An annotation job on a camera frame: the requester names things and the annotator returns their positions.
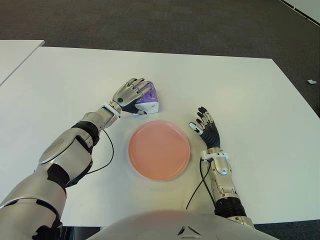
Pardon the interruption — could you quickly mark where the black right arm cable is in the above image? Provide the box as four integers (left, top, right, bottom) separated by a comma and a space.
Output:
185, 157, 218, 211

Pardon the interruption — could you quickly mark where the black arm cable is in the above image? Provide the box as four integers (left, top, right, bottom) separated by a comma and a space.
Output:
185, 157, 218, 211
82, 126, 115, 176

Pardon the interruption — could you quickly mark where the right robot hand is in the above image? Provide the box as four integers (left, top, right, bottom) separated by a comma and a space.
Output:
188, 106, 222, 150

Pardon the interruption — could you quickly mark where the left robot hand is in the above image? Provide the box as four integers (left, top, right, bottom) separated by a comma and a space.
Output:
112, 77, 153, 116

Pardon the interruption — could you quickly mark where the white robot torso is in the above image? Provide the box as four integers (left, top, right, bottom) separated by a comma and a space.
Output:
86, 209, 276, 240

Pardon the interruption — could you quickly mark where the pink round plate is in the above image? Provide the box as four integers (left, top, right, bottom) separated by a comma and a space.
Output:
127, 120, 191, 181

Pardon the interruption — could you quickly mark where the purple tissue paper pack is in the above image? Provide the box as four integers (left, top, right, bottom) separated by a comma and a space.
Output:
134, 81, 161, 115

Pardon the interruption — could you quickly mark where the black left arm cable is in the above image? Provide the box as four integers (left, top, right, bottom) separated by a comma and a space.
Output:
82, 126, 115, 176

